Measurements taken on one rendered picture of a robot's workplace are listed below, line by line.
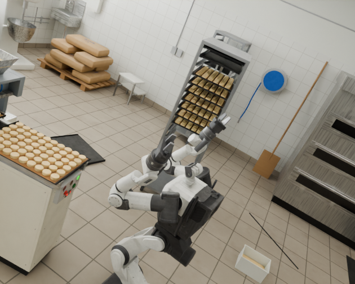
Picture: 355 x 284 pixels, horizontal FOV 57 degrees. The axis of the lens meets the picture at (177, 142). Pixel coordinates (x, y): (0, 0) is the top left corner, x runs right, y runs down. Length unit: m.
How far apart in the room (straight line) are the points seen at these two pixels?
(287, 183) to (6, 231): 3.63
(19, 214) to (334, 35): 4.75
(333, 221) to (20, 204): 4.03
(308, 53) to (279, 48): 0.45
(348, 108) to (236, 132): 2.04
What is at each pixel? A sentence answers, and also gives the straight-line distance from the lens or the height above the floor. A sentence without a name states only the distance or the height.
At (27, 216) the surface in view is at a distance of 2.34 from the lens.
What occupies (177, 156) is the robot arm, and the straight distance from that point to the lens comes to 2.15.
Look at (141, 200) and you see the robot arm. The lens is 1.69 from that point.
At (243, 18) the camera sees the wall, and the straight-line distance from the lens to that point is 5.70.
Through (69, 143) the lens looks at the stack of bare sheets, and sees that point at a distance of 4.22.
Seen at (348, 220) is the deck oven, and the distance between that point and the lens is 5.08.
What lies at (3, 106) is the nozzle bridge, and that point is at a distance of 2.80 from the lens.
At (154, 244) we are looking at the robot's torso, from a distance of 2.04.
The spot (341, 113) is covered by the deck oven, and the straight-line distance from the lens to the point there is 4.61.
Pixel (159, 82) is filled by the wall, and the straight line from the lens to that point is 6.22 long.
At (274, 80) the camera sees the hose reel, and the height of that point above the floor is 1.46.
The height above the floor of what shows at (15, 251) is 0.21.
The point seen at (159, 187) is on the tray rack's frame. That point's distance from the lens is 3.72.
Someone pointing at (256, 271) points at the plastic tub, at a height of 0.10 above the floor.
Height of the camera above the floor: 2.15
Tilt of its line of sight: 24 degrees down
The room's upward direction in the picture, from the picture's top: 24 degrees clockwise
